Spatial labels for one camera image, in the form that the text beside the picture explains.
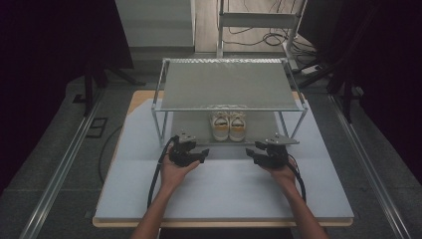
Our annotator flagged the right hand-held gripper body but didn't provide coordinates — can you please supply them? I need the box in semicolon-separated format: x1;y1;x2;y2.
254;131;301;169

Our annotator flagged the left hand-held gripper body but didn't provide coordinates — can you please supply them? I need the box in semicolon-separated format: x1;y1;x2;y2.
168;131;199;168

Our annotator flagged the person's left hand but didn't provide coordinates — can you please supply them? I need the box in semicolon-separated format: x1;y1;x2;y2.
159;144;202;195

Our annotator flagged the person's right hand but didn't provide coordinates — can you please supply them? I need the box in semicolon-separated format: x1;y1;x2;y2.
261;154;299;196

